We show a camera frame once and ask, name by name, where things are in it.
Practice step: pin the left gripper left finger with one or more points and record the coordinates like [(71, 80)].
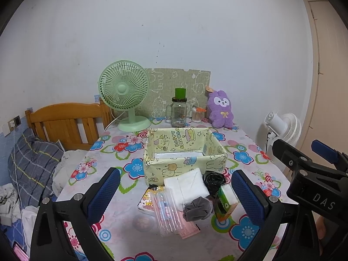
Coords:
[(50, 240)]

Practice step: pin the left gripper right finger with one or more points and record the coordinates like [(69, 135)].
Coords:
[(263, 211)]

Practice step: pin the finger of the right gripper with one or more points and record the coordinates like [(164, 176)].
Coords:
[(292, 163), (334, 157)]

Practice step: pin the green orange tissue pack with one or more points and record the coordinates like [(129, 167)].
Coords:
[(225, 203)]

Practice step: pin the grey scrunchie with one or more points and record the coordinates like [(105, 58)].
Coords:
[(198, 209)]

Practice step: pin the pink paper slip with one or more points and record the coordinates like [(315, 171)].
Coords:
[(188, 229)]

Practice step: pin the white cloth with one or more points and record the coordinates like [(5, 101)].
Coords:
[(186, 187)]

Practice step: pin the clear plastic pen pouch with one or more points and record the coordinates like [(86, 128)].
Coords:
[(166, 213)]

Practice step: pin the cartoon sticker tissue pack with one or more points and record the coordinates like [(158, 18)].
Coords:
[(145, 204)]

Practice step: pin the beige door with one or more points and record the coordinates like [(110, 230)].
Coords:
[(326, 114)]

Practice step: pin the white standing fan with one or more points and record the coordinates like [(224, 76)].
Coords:
[(286, 127)]

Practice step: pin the floral tablecloth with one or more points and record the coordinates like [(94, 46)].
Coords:
[(129, 234)]

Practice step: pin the blue plaid pillow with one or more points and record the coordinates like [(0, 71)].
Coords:
[(31, 166)]

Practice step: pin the purple plush bunny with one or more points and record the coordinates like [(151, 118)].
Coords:
[(220, 110)]

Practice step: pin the cotton swab jar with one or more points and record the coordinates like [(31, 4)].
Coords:
[(197, 114)]

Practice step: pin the yellow cartoon fabric storage box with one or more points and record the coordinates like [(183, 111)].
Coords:
[(170, 152)]

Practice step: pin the wooden bed headboard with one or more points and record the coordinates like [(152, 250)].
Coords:
[(73, 124)]

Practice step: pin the glass mason jar mug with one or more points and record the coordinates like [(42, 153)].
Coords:
[(176, 112)]

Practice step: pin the green cup on jar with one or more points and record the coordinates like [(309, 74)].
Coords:
[(180, 93)]

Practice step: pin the green cartoon patterned board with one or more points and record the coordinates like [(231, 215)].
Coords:
[(162, 85)]

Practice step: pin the green desk fan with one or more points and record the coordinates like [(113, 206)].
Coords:
[(123, 86)]

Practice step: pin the wall power socket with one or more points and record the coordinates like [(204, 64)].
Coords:
[(15, 122)]

